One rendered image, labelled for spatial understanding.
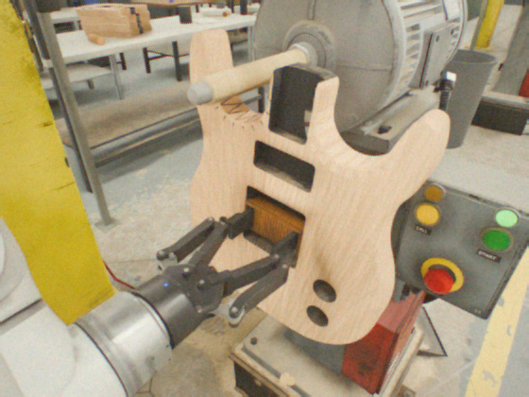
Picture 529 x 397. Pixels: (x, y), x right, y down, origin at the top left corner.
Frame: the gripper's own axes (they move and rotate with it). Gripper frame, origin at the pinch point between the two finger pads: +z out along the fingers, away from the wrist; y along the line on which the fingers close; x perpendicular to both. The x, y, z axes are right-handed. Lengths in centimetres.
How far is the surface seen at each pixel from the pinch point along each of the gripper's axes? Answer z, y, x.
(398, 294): 36, 15, -35
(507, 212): 15.3, 24.8, 8.3
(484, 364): 90, 51, -100
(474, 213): 15.7, 21.6, 6.1
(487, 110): 353, -10, -86
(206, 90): -5.2, -6.5, 19.4
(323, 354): 32, 4, -71
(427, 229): 15.7, 17.2, 0.5
